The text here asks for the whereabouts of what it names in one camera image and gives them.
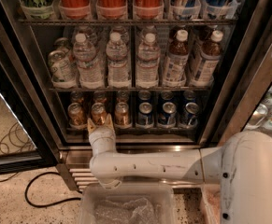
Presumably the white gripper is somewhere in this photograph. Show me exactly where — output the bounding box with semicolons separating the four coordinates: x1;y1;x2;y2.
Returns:
87;113;116;155

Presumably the orange can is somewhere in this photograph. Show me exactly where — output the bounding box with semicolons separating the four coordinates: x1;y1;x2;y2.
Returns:
70;91;84;105
115;102;131;127
93;91;107;105
67;103;87;129
116;91;130;103
91;103;107;125

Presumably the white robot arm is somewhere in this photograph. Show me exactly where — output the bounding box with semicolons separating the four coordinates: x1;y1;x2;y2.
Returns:
87;116;272;224

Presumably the front left blue can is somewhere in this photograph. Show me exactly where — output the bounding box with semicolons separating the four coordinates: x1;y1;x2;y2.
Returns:
137;102;153;127

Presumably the back left blue can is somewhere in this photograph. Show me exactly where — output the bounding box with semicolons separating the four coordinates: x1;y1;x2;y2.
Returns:
138;91;151;103

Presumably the front white green can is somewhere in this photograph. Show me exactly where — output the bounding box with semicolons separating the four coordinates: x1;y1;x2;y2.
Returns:
48;50;77;89

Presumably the white green can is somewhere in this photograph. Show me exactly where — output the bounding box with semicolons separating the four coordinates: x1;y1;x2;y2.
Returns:
48;50;77;89
53;37;73;60

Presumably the front middle blue can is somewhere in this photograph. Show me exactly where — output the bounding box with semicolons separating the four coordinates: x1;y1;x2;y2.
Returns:
158;102;176;127

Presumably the back middle blue can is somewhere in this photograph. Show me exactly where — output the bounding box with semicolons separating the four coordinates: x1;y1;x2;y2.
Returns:
159;91;174;104

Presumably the open glass fridge door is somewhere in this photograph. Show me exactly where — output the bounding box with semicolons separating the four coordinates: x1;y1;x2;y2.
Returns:
0;16;59;176

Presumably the back white green can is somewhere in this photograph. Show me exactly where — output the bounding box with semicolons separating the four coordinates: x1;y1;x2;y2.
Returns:
53;37;73;60

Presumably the front right blue can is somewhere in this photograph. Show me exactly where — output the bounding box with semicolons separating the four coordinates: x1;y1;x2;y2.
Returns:
179;102;199;128

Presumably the stainless steel fridge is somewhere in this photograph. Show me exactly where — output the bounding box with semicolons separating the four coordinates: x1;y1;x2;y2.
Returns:
0;0;272;192

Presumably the back right blue can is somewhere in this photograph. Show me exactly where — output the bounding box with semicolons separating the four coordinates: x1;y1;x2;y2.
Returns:
183;90;196;104

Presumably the middle red cola can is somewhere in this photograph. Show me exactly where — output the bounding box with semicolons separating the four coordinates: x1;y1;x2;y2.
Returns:
97;0;126;20

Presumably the right red cola can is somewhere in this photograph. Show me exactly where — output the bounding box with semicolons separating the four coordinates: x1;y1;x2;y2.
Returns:
134;0;163;20

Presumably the left blue can top shelf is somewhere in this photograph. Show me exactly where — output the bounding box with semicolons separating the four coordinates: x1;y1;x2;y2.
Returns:
169;0;201;21

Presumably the closed right fridge door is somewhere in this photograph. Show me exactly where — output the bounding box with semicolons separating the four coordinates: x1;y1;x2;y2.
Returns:
201;0;272;146

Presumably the left water bottle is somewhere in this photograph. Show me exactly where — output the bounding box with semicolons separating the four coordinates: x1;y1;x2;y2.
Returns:
73;33;104;89

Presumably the water bottle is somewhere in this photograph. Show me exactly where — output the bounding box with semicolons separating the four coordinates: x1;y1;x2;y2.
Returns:
73;33;104;89
136;33;161;89
106;32;131;88

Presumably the middle water bottle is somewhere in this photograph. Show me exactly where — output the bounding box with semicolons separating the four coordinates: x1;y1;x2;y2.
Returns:
106;32;131;88

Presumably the right water bottle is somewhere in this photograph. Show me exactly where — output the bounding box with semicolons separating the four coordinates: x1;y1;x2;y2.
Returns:
136;33;161;89

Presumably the left tea bottle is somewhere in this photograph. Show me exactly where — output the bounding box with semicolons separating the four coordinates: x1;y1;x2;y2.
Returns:
163;29;189;87

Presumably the tea bottle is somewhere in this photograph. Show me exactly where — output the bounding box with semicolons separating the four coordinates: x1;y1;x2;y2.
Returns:
163;29;189;87
190;30;223;87

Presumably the clear bin with bubble wrap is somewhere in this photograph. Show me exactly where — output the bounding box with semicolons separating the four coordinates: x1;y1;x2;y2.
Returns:
77;182;177;224

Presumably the right tea bottle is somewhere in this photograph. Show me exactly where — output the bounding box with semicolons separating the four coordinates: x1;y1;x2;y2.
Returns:
190;30;223;87

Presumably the clear bin pink bubble wrap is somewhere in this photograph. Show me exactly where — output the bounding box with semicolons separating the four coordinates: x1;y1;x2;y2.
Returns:
200;184;221;224

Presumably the black power cable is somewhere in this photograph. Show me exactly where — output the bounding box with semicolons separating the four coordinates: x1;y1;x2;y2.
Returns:
24;171;83;209

